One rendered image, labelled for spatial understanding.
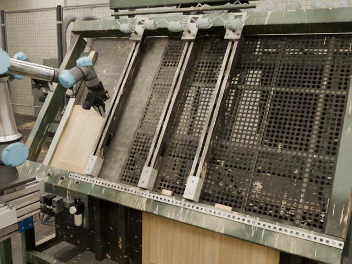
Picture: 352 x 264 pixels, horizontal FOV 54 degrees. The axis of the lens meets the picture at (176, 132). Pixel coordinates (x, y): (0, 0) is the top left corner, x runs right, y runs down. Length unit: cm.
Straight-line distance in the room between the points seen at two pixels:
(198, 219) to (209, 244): 35
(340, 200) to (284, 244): 32
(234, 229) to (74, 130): 138
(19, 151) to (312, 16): 168
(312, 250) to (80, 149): 159
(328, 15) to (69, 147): 183
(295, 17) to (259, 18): 21
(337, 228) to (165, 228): 106
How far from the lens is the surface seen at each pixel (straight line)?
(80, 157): 246
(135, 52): 254
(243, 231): 178
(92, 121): 252
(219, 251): 217
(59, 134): 265
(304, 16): 218
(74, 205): 229
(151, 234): 238
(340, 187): 176
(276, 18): 221
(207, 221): 184
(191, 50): 231
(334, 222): 173
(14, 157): 173
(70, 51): 303
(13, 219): 182
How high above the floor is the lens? 163
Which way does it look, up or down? 11 degrees down
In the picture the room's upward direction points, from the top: 1 degrees clockwise
